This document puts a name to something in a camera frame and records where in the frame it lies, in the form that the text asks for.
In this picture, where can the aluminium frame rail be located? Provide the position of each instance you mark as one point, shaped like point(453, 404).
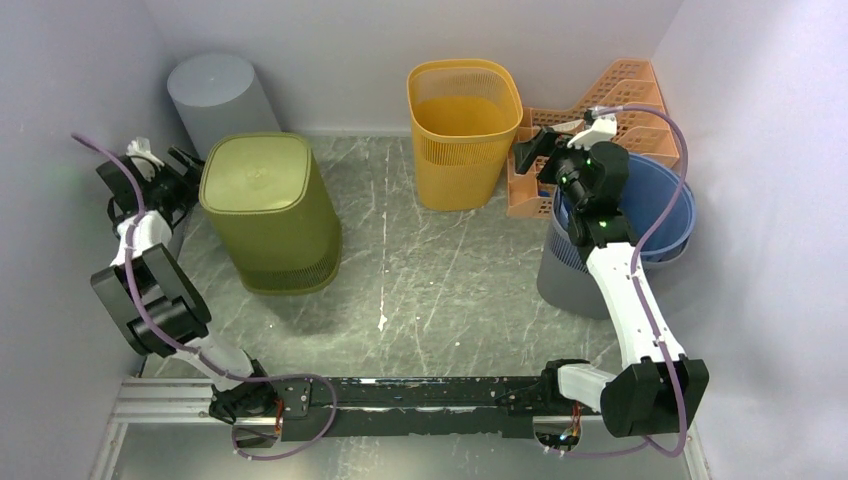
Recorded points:
point(160, 429)

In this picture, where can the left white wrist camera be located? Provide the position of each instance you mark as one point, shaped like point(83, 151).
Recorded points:
point(147, 163)

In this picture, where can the blue plastic bin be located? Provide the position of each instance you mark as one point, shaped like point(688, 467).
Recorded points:
point(646, 193)

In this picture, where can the light grey plastic bin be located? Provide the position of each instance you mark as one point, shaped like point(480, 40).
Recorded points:
point(218, 95)

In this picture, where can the dark grey mesh bin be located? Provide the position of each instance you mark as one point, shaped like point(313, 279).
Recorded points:
point(563, 280)

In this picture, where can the olive green mesh bin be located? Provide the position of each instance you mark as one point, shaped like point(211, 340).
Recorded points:
point(266, 199)

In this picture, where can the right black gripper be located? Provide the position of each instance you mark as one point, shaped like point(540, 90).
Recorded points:
point(543, 144)

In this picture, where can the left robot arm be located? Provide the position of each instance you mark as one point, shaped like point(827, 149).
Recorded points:
point(150, 298)

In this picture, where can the orange mesh file organizer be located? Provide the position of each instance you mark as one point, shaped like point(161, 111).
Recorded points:
point(625, 82)

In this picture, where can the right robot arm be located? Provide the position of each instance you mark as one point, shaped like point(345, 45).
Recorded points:
point(658, 388)

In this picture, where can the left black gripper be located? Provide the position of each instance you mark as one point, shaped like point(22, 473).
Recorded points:
point(191, 181)

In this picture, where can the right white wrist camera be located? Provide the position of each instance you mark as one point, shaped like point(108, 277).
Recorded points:
point(600, 128)

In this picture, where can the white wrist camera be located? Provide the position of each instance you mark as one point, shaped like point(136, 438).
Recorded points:
point(600, 128)
point(147, 163)

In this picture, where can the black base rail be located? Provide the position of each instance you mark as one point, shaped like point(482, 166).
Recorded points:
point(301, 409)

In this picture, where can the yellow mesh bin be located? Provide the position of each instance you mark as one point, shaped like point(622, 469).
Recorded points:
point(464, 116)

